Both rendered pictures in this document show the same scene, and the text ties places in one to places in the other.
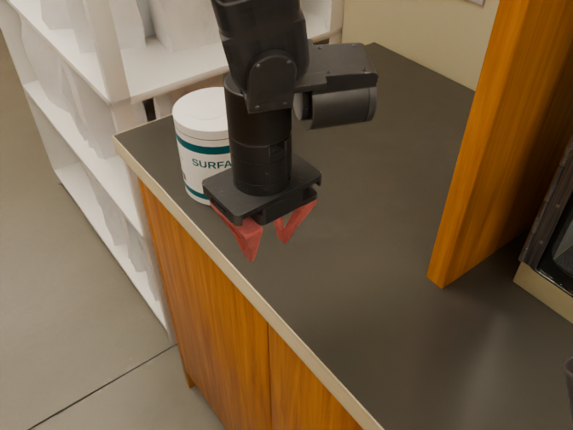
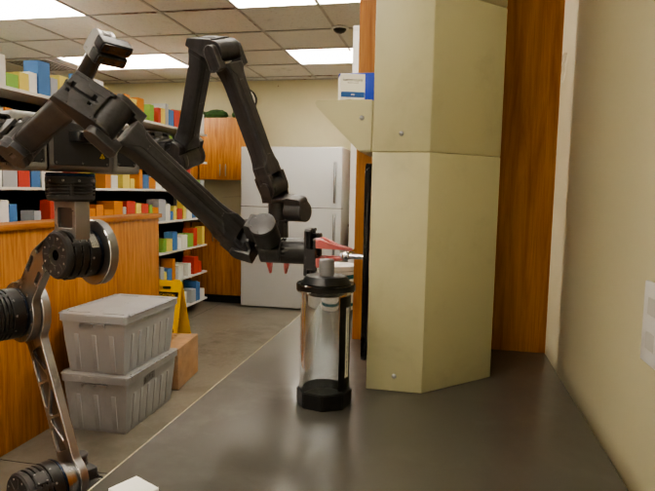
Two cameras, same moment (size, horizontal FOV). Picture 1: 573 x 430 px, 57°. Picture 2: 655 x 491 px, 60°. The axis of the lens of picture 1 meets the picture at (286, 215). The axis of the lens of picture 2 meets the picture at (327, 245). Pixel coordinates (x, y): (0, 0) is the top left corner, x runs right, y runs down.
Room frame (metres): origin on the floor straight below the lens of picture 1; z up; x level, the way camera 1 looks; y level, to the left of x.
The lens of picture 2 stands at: (-0.55, -1.29, 1.33)
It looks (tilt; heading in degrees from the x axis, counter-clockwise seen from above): 6 degrees down; 49
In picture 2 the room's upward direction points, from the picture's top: 1 degrees clockwise
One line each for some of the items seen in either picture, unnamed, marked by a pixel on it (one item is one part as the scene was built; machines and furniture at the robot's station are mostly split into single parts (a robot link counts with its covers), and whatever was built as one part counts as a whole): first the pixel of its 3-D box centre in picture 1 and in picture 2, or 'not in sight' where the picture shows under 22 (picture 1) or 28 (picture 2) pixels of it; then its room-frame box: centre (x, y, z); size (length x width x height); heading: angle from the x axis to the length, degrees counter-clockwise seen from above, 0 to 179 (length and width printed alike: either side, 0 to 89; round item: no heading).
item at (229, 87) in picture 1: (265, 104); (280, 210); (0.40, 0.02, 1.27); 0.07 x 0.06 x 0.07; 104
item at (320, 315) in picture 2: not in sight; (325, 339); (0.12, -0.51, 1.06); 0.11 x 0.11 x 0.21
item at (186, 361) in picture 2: not in sight; (167, 359); (1.14, 2.32, 0.14); 0.41 x 0.32 x 0.28; 43
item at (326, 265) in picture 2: not in sight; (326, 277); (0.12, -0.51, 1.18); 0.09 x 0.09 x 0.07
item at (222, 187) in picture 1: (261, 162); (278, 232); (0.40, 0.02, 1.21); 0.10 x 0.07 x 0.07; 127
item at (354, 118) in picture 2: not in sight; (356, 133); (0.33, -0.37, 1.46); 0.32 x 0.11 x 0.10; 37
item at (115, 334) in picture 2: not in sight; (123, 331); (0.67, 1.92, 0.49); 0.60 x 0.42 x 0.33; 37
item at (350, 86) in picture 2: not in sight; (351, 91); (0.27, -0.42, 1.54); 0.05 x 0.05 x 0.06; 54
